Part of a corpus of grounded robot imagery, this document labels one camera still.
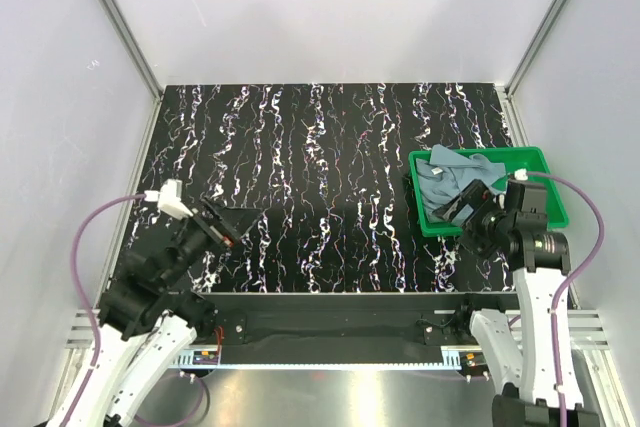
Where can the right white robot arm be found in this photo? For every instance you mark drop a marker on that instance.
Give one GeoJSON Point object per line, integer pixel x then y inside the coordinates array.
{"type": "Point", "coordinates": [533, 376]}

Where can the grey slotted cable duct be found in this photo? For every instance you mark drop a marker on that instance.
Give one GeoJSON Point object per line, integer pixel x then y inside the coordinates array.
{"type": "Point", "coordinates": [422, 358]}

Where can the blue-grey t shirt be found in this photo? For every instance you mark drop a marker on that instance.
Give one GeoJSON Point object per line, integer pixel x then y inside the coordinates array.
{"type": "Point", "coordinates": [446, 173]}

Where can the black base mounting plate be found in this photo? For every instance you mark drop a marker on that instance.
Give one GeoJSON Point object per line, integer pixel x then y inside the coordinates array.
{"type": "Point", "coordinates": [250, 317]}

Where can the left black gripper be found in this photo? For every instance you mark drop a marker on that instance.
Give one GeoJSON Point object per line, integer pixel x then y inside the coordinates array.
{"type": "Point", "coordinates": [219, 228]}

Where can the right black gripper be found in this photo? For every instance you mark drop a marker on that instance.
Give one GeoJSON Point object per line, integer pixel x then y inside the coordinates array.
{"type": "Point", "coordinates": [478, 196]}

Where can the left aluminium frame post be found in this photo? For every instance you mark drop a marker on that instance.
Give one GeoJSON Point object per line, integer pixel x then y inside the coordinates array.
{"type": "Point", "coordinates": [132, 47]}

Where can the aluminium cross rail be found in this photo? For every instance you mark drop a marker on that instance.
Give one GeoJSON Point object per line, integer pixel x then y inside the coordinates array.
{"type": "Point", "coordinates": [585, 331]}

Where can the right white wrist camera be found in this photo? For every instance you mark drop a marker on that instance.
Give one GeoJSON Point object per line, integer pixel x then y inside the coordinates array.
{"type": "Point", "coordinates": [520, 175]}

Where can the right aluminium frame post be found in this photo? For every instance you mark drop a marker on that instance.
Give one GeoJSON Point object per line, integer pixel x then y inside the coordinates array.
{"type": "Point", "coordinates": [544, 29]}

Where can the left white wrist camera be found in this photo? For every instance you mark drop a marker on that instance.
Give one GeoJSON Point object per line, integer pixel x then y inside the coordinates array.
{"type": "Point", "coordinates": [168, 199]}

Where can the aluminium frame post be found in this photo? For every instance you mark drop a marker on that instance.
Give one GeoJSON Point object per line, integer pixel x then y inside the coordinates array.
{"type": "Point", "coordinates": [132, 47]}
{"type": "Point", "coordinates": [544, 29]}

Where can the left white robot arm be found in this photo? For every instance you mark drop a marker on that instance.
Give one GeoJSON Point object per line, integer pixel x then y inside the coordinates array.
{"type": "Point", "coordinates": [142, 322]}

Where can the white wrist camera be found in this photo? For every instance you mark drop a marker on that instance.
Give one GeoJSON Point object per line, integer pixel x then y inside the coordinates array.
{"type": "Point", "coordinates": [168, 199]}
{"type": "Point", "coordinates": [520, 175]}

